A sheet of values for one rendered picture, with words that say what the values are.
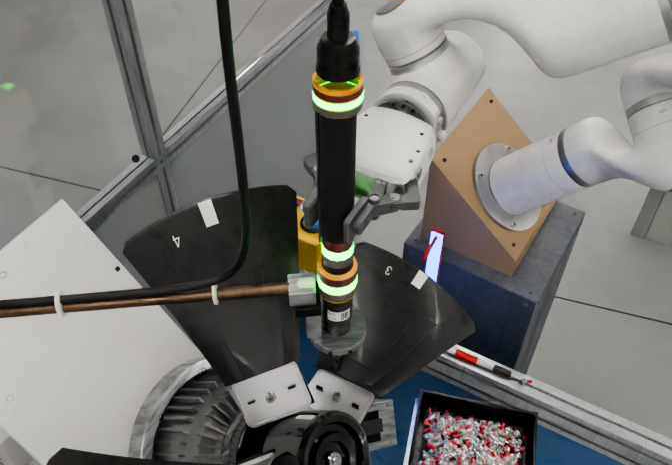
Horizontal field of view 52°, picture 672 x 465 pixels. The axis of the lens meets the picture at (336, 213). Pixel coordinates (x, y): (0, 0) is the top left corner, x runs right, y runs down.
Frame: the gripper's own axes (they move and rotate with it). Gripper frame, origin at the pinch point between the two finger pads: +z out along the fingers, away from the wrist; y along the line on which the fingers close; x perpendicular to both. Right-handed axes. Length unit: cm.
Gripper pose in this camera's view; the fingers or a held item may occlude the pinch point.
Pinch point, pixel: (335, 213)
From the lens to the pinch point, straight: 69.7
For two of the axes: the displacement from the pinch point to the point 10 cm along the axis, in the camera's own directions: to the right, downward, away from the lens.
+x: 0.0, -7.0, -7.2
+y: -8.7, -3.5, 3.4
